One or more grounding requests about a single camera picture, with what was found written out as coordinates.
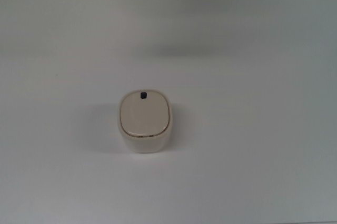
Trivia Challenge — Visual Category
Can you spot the beige trash bin lid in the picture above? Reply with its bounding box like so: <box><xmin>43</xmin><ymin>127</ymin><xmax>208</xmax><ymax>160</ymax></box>
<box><xmin>120</xmin><ymin>90</ymin><xmax>168</xmax><ymax>138</ymax></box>

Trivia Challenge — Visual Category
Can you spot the small white trash bin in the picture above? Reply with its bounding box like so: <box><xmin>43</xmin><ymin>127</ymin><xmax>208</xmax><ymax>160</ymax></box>
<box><xmin>118</xmin><ymin>89</ymin><xmax>172</xmax><ymax>154</ymax></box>

